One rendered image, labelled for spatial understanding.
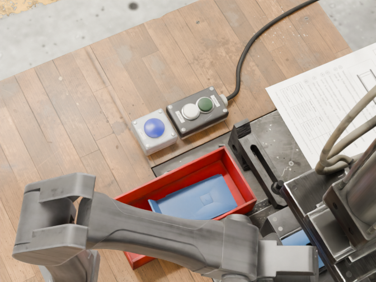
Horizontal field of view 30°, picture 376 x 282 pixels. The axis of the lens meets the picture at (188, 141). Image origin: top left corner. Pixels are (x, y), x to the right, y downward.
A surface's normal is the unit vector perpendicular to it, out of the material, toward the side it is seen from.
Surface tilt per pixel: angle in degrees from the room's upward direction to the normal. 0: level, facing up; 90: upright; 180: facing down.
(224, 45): 0
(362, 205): 90
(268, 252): 20
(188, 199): 0
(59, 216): 41
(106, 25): 0
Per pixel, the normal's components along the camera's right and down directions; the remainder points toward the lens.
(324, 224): 0.07, -0.40
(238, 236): 0.45, -0.33
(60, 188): -0.61, -0.37
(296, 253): -0.26, -0.42
